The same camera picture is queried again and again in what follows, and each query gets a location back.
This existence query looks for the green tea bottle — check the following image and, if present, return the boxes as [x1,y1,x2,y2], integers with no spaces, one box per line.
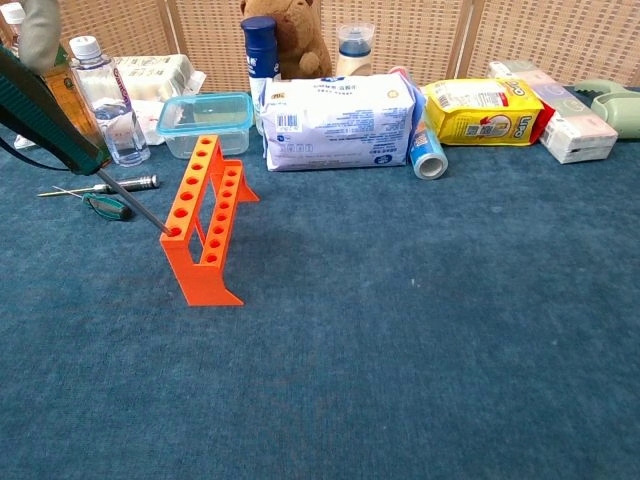
[0,2,104,149]

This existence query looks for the clear container blue lid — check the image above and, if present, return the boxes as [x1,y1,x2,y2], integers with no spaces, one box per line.
[156,91,255,161]

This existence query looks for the white egg carton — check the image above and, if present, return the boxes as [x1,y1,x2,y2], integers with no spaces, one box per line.
[112,53,207,121]

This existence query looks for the small green black screwdriver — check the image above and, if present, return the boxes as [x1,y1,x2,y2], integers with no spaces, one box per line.
[52,185,136,223]

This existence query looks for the pale green tape dispenser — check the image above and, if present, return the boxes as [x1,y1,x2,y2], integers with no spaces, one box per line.
[573,79,640,141]

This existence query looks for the silver black precision screwdriver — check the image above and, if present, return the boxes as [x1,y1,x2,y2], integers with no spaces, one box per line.
[38,174,161,198]

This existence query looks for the clear water bottle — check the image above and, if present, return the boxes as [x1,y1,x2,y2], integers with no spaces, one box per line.
[68,35,152,168]

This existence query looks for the woven rattan folding screen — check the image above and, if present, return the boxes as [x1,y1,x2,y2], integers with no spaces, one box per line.
[0,0,640,96]

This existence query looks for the orange tool rack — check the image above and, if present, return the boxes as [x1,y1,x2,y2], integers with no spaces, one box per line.
[159,134,261,308]

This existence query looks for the white pink snack bag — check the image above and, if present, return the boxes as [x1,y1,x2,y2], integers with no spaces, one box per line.
[13,97,167,151]

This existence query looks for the yellow snack bag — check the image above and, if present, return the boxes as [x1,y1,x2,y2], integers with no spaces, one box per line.
[423,78,547,148]

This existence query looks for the pastel tissue pack bundle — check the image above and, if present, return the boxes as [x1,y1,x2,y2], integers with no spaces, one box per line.
[487,59,620,166]

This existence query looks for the white wet wipes pack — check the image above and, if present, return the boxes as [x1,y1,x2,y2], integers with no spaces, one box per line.
[260,69,427,173]

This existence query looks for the brown capybara plush toy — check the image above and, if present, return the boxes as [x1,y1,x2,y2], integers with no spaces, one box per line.
[239,0,334,81]

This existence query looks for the blue table cloth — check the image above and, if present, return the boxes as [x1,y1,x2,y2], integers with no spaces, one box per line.
[0,84,640,480]

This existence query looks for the large green black screwdriver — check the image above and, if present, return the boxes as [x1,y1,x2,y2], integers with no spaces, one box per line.
[0,44,174,237]

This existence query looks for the blue white spray can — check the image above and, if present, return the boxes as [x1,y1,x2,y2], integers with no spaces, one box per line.
[240,16,283,136]

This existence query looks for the white sauce bottle clear cap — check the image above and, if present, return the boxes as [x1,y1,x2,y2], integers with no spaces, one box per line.
[334,22,377,78]

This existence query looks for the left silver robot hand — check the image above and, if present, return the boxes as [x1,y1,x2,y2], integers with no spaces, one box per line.
[18,0,62,77]

